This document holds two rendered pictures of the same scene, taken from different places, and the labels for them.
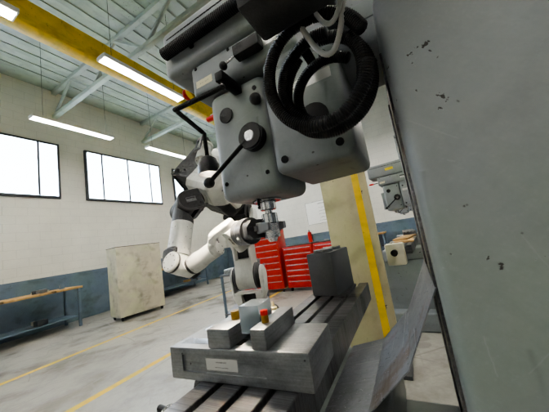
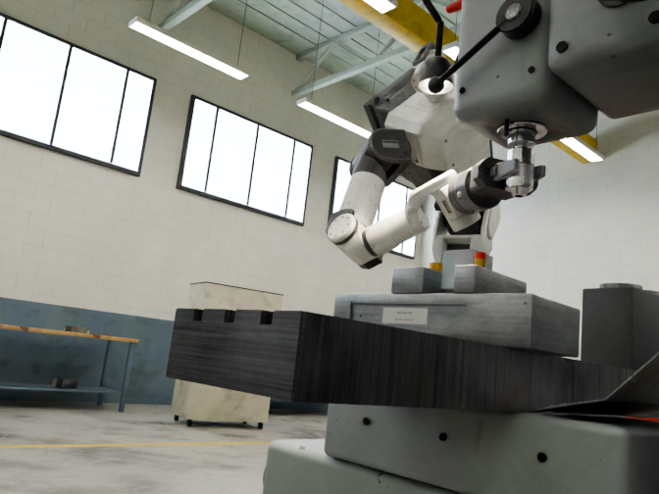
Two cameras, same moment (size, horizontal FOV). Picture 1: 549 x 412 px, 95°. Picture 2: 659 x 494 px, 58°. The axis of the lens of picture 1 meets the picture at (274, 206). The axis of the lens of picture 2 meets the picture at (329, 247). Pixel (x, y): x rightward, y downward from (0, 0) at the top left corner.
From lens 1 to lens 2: 0.45 m
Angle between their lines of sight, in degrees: 21
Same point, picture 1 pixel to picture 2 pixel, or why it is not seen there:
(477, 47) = not seen: outside the picture
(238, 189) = (480, 97)
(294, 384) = (503, 335)
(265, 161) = (531, 54)
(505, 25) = not seen: outside the picture
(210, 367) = (387, 320)
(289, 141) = (576, 19)
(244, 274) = not seen: hidden behind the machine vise
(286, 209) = (577, 297)
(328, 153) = (633, 35)
